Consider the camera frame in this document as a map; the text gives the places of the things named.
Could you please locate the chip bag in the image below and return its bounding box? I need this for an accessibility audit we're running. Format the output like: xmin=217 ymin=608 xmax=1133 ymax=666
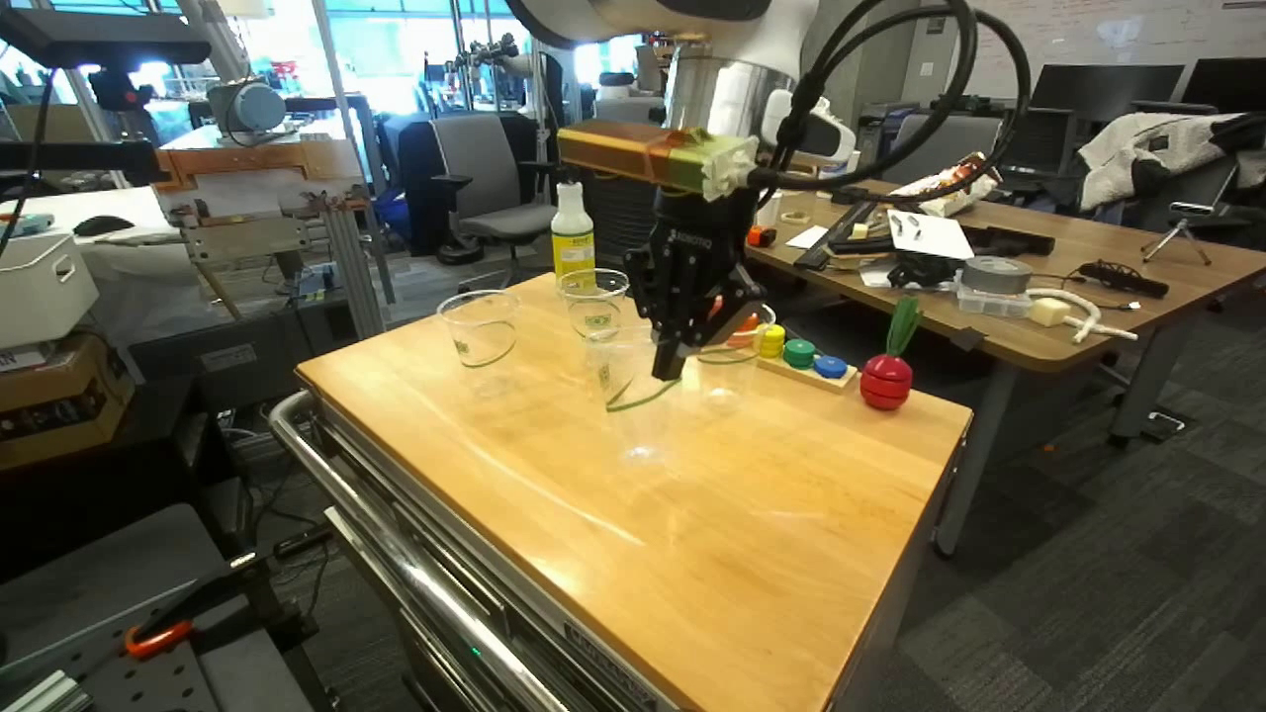
xmin=890 ymin=146 xmax=1005 ymax=219

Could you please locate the wide black monitor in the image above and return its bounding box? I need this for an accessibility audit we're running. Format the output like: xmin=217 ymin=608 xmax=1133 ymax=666
xmin=1023 ymin=58 xmax=1189 ymax=118

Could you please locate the red toy radish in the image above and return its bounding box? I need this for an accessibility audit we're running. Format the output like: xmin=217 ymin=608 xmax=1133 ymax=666
xmin=860 ymin=296 xmax=924 ymax=415

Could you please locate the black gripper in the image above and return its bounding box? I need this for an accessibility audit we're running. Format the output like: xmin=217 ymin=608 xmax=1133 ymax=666
xmin=626 ymin=192 xmax=766 ymax=384

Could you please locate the cardboard box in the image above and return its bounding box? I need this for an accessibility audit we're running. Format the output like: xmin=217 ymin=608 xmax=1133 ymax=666
xmin=0 ymin=328 xmax=148 ymax=474

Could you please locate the orange clamp handle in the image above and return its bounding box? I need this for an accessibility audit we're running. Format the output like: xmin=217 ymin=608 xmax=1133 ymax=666
xmin=120 ymin=613 xmax=199 ymax=666

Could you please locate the metal cart handle bar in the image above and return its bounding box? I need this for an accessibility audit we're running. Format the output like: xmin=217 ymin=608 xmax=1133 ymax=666
xmin=265 ymin=386 xmax=575 ymax=712

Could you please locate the small black monitor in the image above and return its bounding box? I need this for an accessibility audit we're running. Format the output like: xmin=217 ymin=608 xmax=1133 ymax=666
xmin=989 ymin=104 xmax=1085 ymax=184

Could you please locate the grey round device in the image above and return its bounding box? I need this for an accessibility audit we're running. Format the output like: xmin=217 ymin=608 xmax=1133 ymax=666
xmin=204 ymin=75 xmax=294 ymax=144

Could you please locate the black clamp lever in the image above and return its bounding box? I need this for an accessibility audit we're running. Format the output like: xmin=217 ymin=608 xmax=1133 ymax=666
xmin=132 ymin=551 xmax=320 ymax=654

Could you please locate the dark mesh office chair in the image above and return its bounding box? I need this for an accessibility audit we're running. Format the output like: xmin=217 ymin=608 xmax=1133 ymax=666
xmin=585 ymin=170 xmax=666 ymax=274

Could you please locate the wooden workbench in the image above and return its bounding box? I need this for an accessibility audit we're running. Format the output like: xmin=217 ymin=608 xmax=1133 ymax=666
xmin=154 ymin=121 xmax=393 ymax=341

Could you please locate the small desk tripod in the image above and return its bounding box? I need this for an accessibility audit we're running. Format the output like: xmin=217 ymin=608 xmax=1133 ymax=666
xmin=1139 ymin=192 xmax=1238 ymax=269

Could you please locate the white jacket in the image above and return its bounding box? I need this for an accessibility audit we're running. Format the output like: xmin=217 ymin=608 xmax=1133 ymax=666
xmin=1075 ymin=105 xmax=1249 ymax=213

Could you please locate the black overhead shelf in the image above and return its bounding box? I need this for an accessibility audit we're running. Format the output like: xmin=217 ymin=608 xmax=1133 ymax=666
xmin=0 ymin=4 xmax=214 ymax=71

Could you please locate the long black bar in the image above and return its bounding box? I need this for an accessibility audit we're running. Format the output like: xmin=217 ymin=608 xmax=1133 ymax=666
xmin=792 ymin=192 xmax=882 ymax=274

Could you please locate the brown office desk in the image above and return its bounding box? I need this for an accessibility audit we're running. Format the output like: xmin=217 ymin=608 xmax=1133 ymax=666
xmin=742 ymin=173 xmax=1266 ymax=558

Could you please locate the orange green wrist camera bar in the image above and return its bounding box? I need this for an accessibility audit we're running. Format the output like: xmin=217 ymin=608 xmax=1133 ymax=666
xmin=555 ymin=118 xmax=765 ymax=206

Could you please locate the white plastic bin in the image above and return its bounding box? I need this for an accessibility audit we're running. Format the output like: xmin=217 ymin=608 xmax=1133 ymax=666
xmin=0 ymin=228 xmax=103 ymax=355

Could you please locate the grey round container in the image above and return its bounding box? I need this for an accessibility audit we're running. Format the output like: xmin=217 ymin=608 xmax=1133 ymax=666
xmin=953 ymin=252 xmax=1040 ymax=322

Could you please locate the flat black desk device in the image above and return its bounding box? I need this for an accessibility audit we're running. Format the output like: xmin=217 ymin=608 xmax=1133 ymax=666
xmin=1075 ymin=257 xmax=1176 ymax=300

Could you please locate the black computer mouse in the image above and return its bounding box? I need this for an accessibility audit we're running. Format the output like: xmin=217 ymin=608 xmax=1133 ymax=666
xmin=72 ymin=211 xmax=134 ymax=242

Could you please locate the perforated metal platform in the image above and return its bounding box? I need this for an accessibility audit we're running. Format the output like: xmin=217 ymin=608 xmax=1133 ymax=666
xmin=0 ymin=498 xmax=320 ymax=712

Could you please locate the white paper sheet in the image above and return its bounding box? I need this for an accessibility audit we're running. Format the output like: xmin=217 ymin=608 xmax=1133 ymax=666
xmin=882 ymin=206 xmax=977 ymax=266

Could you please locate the grey chair backrest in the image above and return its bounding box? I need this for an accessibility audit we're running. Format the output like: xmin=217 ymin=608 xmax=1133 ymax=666
xmin=879 ymin=112 xmax=1009 ymax=191

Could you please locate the office chair with jacket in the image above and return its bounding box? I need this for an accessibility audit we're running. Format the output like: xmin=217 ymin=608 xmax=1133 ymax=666
xmin=1133 ymin=112 xmax=1266 ymax=269

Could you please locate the white toy cylinder tray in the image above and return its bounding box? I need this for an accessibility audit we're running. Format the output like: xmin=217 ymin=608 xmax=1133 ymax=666
xmin=687 ymin=331 xmax=862 ymax=397

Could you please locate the white cable bundle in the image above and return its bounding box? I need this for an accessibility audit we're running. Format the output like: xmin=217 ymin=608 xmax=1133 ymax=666
xmin=1023 ymin=283 xmax=1142 ymax=347

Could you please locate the white yellow spray bottle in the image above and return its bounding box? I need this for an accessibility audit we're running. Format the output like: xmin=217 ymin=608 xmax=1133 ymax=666
xmin=547 ymin=179 xmax=600 ymax=291

